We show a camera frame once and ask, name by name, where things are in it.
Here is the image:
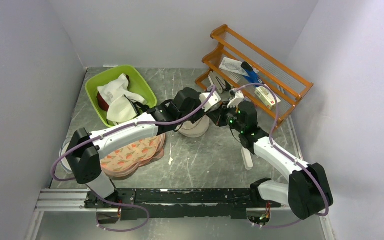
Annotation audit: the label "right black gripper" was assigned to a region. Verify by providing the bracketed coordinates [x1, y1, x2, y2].
[207, 101, 245, 134]

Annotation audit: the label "white packet on rack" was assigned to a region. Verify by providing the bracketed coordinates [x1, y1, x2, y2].
[219, 57, 249, 77]

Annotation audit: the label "white plastic bar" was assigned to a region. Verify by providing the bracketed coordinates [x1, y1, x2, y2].
[241, 147, 254, 171]

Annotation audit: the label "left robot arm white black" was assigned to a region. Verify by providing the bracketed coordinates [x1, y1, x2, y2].
[62, 86, 216, 208]

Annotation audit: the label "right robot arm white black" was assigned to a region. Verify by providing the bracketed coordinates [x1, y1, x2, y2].
[206, 101, 334, 220]

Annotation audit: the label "orange wooden rack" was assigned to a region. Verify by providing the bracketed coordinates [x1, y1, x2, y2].
[195, 24, 314, 128]

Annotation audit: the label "floral peach placemat stack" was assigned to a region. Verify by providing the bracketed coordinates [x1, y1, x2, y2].
[100, 134, 166, 178]

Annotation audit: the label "blue handled tool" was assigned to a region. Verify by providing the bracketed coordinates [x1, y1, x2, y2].
[240, 61, 263, 84]

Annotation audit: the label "white green box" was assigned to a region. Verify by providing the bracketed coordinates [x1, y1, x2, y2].
[254, 84, 281, 110]

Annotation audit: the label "white cloth in basin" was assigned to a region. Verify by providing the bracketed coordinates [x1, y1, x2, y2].
[97, 73, 148, 125]

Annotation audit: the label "aluminium rail frame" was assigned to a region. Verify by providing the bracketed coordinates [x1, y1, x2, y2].
[24, 188, 337, 240]

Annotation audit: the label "green plastic basin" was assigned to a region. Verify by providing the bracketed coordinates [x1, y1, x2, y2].
[84, 65, 157, 128]

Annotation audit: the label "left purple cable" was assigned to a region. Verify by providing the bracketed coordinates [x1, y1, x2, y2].
[50, 84, 217, 233]

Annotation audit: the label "white black items under rack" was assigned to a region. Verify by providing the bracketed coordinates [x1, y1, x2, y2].
[208, 71, 232, 94]

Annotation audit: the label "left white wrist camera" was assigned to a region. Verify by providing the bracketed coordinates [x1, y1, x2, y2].
[199, 91, 222, 113]

